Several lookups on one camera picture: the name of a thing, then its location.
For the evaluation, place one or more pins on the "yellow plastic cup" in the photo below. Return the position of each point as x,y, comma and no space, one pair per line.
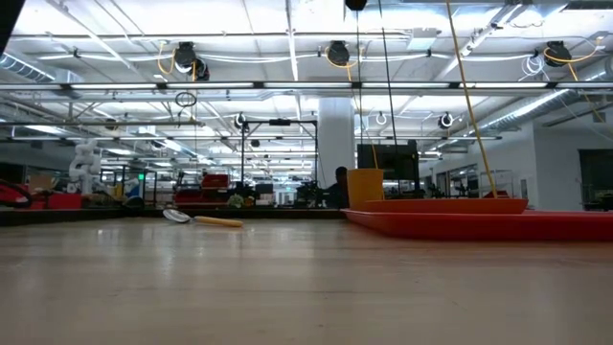
364,187

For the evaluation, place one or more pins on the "orange plastic plate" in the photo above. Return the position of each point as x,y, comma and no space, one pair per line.
445,206

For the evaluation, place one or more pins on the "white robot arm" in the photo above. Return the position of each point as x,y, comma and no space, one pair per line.
85,165

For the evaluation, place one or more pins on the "red plastic tray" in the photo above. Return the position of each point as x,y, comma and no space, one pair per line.
479,227

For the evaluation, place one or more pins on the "person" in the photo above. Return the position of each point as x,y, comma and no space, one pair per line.
341,191

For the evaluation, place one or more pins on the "white round column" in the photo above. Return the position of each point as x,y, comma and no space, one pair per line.
336,139

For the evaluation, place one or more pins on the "black monitor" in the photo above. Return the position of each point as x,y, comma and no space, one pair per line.
392,163

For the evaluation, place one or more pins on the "red tool cart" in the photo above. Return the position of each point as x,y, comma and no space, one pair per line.
215,181

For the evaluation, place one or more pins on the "red box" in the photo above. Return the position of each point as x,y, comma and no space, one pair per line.
64,201

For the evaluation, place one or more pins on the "black distant rig frame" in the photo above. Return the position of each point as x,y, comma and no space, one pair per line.
242,153

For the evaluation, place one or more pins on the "black overhead camera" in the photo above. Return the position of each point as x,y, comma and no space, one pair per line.
356,5

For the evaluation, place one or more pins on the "silver ventilation duct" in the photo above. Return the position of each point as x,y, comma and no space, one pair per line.
536,108

